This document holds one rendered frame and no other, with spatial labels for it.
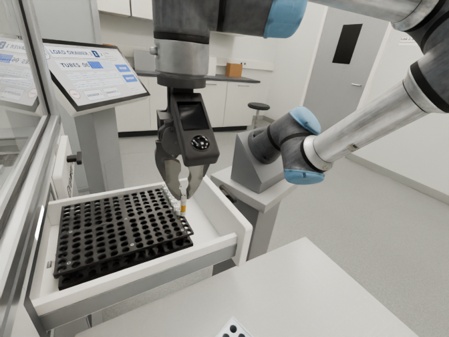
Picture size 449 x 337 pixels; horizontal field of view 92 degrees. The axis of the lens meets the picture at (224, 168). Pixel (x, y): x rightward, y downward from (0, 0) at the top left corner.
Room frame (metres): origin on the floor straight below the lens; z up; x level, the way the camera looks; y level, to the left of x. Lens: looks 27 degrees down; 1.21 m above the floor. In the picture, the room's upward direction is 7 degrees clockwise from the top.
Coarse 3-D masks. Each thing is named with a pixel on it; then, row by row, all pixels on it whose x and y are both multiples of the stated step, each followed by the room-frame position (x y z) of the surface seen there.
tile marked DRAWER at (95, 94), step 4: (84, 92) 0.92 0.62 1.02; (88, 92) 0.94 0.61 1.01; (92, 92) 0.96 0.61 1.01; (96, 92) 0.98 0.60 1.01; (100, 92) 1.00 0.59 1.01; (88, 96) 0.92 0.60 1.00; (92, 96) 0.94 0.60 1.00; (96, 96) 0.96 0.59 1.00; (100, 96) 0.98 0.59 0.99; (104, 96) 1.00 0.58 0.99; (92, 100) 0.93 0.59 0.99
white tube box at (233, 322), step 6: (234, 318) 0.23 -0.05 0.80; (228, 324) 0.22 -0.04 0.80; (234, 324) 0.22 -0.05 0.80; (240, 324) 0.22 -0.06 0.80; (222, 330) 0.21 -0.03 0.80; (228, 330) 0.21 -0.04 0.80; (234, 330) 0.22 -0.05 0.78; (240, 330) 0.21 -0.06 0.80; (246, 330) 0.21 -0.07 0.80; (216, 336) 0.20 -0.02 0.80; (222, 336) 0.20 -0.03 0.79; (228, 336) 0.20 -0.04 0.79; (234, 336) 0.20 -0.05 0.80; (240, 336) 0.21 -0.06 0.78; (246, 336) 0.20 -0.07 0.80; (252, 336) 0.20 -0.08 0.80
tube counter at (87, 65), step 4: (80, 60) 1.04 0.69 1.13; (84, 64) 1.04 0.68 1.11; (88, 64) 1.07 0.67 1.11; (92, 64) 1.09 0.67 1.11; (96, 64) 1.11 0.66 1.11; (100, 64) 1.14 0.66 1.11; (104, 64) 1.16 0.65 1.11; (108, 64) 1.19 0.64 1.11; (88, 68) 1.05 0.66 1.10; (92, 68) 1.07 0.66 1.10; (96, 68) 1.09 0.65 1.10; (100, 68) 1.12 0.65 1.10; (104, 68) 1.14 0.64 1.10; (108, 68) 1.17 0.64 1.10; (112, 68) 1.19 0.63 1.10
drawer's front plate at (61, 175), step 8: (64, 136) 0.64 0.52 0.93; (64, 144) 0.59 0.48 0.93; (64, 152) 0.54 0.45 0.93; (56, 160) 0.49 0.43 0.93; (64, 160) 0.50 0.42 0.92; (56, 168) 0.45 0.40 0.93; (64, 168) 0.47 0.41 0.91; (72, 168) 0.60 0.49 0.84; (56, 176) 0.42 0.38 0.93; (64, 176) 0.45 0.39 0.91; (72, 176) 0.57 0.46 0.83; (56, 184) 0.41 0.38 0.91; (64, 184) 0.43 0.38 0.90; (72, 184) 0.53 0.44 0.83; (56, 192) 0.41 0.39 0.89; (64, 192) 0.42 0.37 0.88; (72, 192) 0.50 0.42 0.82
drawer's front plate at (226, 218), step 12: (204, 180) 0.48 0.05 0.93; (204, 192) 0.47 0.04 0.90; (216, 192) 0.43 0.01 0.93; (204, 204) 0.46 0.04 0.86; (216, 204) 0.41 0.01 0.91; (228, 204) 0.39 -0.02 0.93; (216, 216) 0.41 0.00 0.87; (228, 216) 0.37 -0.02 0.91; (240, 216) 0.35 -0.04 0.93; (216, 228) 0.40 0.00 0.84; (228, 228) 0.37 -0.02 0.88; (240, 228) 0.33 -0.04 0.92; (252, 228) 0.33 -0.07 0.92; (240, 240) 0.33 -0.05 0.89; (240, 252) 0.32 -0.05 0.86; (240, 264) 0.32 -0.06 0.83
